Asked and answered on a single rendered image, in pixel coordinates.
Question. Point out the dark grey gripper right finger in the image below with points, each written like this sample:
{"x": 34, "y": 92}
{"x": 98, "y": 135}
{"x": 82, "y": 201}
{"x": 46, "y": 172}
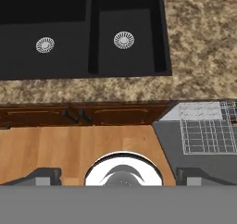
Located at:
{"x": 189, "y": 176}

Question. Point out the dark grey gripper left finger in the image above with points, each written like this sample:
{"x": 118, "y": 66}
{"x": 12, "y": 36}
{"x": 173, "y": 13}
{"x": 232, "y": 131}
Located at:
{"x": 46, "y": 176}

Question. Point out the brown wooden cupboard door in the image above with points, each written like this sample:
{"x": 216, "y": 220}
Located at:
{"x": 123, "y": 115}
{"x": 31, "y": 116}

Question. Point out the grey dishwasher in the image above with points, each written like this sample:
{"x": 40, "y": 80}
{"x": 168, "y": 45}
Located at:
{"x": 191, "y": 110}

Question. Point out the white and black round object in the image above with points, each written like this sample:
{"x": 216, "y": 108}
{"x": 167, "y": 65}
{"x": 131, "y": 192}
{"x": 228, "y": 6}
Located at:
{"x": 123, "y": 167}

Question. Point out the black double sink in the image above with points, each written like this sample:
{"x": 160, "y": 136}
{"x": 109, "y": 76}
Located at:
{"x": 64, "y": 55}

